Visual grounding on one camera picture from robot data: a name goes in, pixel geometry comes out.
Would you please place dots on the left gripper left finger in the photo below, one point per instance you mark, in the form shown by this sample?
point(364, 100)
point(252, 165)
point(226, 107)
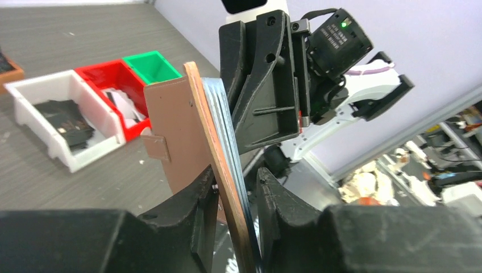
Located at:
point(113, 237)

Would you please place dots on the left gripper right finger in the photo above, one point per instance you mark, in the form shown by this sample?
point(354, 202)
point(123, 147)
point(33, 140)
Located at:
point(296, 237)

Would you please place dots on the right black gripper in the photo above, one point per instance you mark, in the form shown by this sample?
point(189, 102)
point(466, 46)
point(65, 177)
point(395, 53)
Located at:
point(259, 76)

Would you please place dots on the tan leather card holder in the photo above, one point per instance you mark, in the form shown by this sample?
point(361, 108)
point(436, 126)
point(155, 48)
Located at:
point(192, 135)

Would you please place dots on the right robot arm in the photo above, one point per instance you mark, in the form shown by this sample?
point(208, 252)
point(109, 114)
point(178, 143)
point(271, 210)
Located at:
point(341, 90)

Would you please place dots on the white cards in red bin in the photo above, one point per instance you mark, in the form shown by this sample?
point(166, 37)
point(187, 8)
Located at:
point(125, 105)

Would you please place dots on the green bin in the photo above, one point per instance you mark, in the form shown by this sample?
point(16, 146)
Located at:
point(152, 67)

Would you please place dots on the white bin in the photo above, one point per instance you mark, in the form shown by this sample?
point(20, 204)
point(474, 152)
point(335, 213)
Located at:
point(60, 86)

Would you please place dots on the orange compartment tray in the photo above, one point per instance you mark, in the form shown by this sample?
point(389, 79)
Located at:
point(10, 72)

